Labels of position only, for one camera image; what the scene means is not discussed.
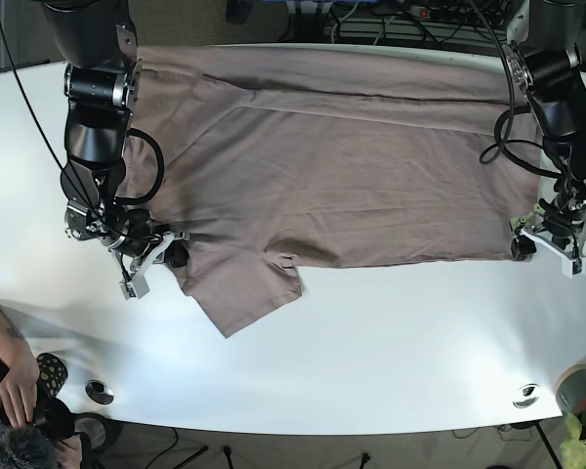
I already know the black camera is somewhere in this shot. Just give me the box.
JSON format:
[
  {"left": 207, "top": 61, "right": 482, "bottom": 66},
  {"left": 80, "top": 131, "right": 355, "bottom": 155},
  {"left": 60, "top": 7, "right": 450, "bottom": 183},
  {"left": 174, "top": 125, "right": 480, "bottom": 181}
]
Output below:
[{"left": 0, "top": 395, "right": 79, "bottom": 443}]

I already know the mauve pink T-shirt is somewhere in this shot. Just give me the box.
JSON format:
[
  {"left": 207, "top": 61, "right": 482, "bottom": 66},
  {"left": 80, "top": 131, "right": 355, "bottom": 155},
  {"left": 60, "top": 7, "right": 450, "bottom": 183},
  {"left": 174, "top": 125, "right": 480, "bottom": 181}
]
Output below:
[{"left": 133, "top": 47, "right": 540, "bottom": 336}]

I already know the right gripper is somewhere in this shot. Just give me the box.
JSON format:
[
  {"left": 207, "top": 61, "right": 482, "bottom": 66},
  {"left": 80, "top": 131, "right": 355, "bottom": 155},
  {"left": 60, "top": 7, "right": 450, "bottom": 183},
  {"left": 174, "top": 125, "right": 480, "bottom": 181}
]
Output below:
[{"left": 104, "top": 219, "right": 189, "bottom": 300}]

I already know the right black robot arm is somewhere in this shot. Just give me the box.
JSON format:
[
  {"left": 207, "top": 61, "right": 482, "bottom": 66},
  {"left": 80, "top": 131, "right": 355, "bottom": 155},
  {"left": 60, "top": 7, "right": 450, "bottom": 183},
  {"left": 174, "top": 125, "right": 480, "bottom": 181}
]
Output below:
[{"left": 40, "top": 0, "right": 188, "bottom": 299}]

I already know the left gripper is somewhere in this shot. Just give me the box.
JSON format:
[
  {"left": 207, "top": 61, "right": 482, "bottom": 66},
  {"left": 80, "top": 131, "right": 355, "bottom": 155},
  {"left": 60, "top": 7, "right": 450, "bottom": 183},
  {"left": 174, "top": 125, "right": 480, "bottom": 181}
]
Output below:
[{"left": 510, "top": 192, "right": 586, "bottom": 278}]

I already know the left table cable grommet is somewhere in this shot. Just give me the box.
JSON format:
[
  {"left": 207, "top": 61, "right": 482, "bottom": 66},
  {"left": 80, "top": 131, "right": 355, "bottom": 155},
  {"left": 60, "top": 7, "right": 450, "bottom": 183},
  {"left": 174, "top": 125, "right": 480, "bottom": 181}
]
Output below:
[{"left": 85, "top": 380, "right": 114, "bottom": 405}]

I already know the green potted plant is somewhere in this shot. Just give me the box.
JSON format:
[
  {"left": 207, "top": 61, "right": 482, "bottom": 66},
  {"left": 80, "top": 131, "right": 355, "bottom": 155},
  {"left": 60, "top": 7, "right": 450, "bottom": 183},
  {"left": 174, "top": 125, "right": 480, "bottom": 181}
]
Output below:
[{"left": 560, "top": 407, "right": 586, "bottom": 469}]

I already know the person's bare forearm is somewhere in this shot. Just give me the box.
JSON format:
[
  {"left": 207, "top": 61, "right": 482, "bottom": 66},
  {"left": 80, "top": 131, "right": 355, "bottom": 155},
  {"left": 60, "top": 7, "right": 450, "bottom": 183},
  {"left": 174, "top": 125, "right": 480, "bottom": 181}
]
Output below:
[{"left": 0, "top": 311, "right": 39, "bottom": 380}]

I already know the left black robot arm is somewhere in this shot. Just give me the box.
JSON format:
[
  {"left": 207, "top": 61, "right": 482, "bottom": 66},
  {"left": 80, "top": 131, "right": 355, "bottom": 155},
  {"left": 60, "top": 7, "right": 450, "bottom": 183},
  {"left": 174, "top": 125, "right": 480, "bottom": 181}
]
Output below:
[{"left": 480, "top": 1, "right": 586, "bottom": 277}]

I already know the right table cable grommet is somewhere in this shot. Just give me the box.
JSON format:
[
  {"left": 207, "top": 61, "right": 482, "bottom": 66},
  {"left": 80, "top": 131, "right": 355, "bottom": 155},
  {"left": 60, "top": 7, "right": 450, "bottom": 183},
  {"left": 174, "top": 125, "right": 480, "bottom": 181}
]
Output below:
[{"left": 512, "top": 383, "right": 540, "bottom": 409}]

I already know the table cable grommet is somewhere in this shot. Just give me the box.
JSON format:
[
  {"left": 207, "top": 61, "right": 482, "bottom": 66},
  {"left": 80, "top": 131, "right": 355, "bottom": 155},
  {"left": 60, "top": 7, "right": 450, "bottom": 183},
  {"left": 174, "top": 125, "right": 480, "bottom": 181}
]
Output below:
[
  {"left": 85, "top": 380, "right": 114, "bottom": 405},
  {"left": 512, "top": 383, "right": 540, "bottom": 409}
]

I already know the grey tape roll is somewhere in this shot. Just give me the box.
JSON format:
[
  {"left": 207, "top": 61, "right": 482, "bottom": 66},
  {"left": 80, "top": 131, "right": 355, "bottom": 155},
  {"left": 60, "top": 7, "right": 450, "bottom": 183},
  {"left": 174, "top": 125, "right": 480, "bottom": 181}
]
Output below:
[{"left": 555, "top": 364, "right": 586, "bottom": 416}]

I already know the person's hand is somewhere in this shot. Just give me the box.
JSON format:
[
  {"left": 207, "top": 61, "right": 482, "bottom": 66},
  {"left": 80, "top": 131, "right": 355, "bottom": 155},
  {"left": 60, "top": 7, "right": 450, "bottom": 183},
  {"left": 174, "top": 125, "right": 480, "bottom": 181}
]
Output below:
[{"left": 0, "top": 356, "right": 39, "bottom": 428}]

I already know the black gold-dotted cup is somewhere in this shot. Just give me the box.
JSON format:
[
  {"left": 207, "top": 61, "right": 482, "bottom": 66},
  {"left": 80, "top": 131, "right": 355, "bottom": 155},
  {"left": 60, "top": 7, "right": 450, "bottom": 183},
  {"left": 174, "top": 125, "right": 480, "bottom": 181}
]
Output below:
[{"left": 36, "top": 353, "right": 68, "bottom": 398}]

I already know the grey furry microphone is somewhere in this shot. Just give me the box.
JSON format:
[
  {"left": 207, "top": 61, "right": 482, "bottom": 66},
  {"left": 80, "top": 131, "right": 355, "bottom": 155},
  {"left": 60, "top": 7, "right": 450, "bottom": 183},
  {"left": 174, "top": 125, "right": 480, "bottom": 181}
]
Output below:
[{"left": 0, "top": 426, "right": 59, "bottom": 469}]

